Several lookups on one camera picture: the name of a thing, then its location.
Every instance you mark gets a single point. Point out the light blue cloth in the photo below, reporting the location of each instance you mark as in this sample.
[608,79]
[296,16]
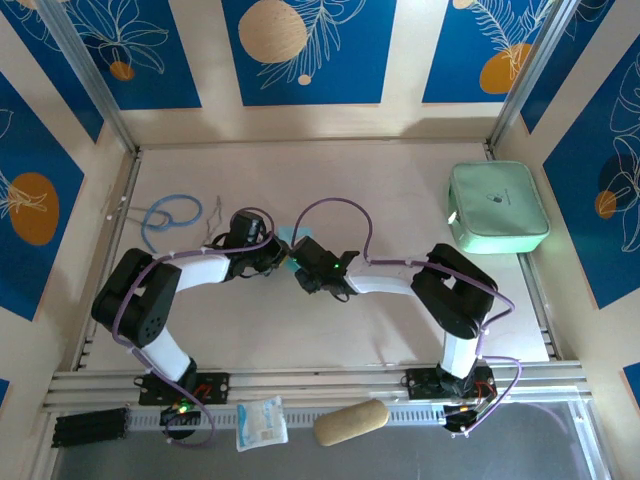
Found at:
[287,234]

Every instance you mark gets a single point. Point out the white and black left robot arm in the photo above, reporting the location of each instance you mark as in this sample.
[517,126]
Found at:
[205,267]

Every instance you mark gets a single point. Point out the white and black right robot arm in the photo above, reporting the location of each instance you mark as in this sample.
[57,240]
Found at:
[385,282]

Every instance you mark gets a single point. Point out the white wipe packet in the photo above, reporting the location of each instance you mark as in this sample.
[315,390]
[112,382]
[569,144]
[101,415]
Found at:
[262,425]

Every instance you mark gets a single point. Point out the mint green zip case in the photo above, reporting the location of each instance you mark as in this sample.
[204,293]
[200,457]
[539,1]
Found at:
[500,200]

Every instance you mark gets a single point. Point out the black ribbed block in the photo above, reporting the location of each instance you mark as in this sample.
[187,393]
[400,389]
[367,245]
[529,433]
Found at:
[90,427]

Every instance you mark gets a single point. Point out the aluminium frame rail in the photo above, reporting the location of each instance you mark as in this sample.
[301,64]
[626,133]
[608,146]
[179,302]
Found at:
[320,382]

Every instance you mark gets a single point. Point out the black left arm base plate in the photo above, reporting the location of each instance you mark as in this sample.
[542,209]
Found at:
[217,387]

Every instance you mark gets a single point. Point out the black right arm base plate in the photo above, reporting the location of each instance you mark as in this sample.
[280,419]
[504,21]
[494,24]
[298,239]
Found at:
[420,382]

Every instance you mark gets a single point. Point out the aluminium side rail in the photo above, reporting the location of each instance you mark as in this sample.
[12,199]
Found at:
[547,340]
[87,350]

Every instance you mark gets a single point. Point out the blue floral wall poster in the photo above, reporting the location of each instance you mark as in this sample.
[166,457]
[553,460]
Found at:
[350,75]
[460,60]
[575,225]
[50,75]
[45,260]
[165,75]
[565,75]

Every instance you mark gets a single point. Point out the aluminium frame post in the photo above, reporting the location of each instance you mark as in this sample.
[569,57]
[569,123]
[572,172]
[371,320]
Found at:
[525,70]
[90,75]

